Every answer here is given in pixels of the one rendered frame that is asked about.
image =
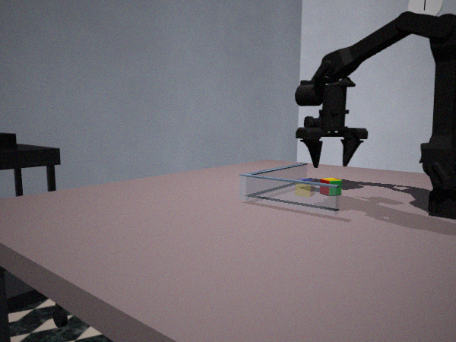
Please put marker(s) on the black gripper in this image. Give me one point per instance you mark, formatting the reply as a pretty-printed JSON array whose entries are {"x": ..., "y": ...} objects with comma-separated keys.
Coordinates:
[{"x": 332, "y": 120}]

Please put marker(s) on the yellow and green cube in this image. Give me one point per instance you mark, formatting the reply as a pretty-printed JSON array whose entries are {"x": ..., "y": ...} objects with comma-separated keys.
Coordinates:
[{"x": 332, "y": 181}]

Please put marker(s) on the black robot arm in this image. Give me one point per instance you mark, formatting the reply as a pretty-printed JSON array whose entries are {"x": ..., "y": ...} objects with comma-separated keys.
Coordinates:
[{"x": 439, "y": 155}]

